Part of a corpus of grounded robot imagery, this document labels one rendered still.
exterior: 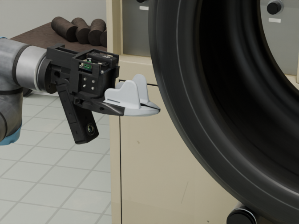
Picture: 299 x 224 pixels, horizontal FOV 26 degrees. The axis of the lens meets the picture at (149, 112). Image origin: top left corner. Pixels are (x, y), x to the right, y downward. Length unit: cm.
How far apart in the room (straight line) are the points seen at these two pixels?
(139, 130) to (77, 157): 157
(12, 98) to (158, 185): 80
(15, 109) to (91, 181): 196
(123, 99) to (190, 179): 80
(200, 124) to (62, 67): 32
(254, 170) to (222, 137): 6
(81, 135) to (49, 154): 233
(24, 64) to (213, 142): 39
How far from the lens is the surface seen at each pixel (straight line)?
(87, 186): 308
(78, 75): 107
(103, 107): 106
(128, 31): 182
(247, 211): 97
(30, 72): 111
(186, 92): 88
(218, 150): 89
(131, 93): 104
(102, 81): 106
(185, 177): 183
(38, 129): 377
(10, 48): 115
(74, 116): 111
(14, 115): 118
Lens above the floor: 139
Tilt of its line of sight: 20 degrees down
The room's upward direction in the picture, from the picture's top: straight up
